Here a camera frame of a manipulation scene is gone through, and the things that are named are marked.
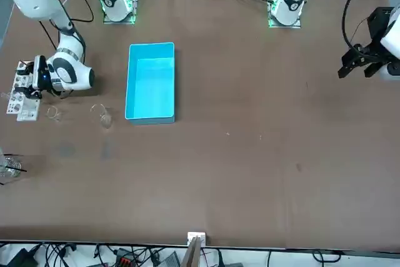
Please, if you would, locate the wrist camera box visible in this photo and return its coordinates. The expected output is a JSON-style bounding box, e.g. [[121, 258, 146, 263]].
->
[[33, 55, 48, 90]]

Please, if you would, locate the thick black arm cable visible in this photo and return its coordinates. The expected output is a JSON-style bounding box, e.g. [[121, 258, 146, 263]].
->
[[342, 0, 376, 49]]

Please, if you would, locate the black power supply brick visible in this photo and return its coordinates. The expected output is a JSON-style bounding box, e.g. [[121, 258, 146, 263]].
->
[[157, 251, 181, 267]]

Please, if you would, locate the aluminium profile post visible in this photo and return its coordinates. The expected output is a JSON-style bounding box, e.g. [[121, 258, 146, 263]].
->
[[182, 236, 203, 267]]

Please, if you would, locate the blue plastic bin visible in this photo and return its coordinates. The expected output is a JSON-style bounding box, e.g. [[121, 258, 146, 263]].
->
[[124, 41, 176, 126]]

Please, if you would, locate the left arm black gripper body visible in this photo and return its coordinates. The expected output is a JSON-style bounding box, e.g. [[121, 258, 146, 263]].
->
[[354, 6, 394, 63]]

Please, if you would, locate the large glass beaker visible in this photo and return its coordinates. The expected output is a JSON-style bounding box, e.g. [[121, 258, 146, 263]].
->
[[89, 103, 114, 129]]

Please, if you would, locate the red and black device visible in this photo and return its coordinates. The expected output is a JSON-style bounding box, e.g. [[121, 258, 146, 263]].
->
[[114, 249, 133, 265]]

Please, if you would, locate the silver post foot bracket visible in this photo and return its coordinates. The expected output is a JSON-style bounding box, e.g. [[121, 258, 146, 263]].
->
[[186, 231, 208, 246]]

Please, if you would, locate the white test tube rack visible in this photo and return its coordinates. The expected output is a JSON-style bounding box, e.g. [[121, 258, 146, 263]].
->
[[6, 60, 42, 123]]

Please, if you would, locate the glass alcohol lamp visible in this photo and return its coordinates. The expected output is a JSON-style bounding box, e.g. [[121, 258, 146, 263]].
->
[[0, 155, 22, 178]]

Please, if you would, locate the small glass beaker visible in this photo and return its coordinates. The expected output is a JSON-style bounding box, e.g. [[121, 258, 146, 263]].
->
[[46, 106, 66, 123]]

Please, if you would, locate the black power adapter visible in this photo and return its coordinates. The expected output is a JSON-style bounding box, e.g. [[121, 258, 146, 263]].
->
[[7, 248, 32, 267]]

